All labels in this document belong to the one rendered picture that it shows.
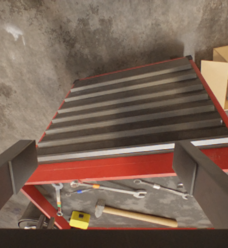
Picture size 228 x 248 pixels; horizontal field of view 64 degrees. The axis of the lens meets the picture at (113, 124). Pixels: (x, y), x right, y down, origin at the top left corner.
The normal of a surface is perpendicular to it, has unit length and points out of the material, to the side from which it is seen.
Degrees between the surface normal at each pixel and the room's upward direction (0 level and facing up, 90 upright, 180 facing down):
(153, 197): 0
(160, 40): 0
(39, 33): 0
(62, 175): 90
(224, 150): 90
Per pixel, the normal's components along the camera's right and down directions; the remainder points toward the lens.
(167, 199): -0.11, 0.63
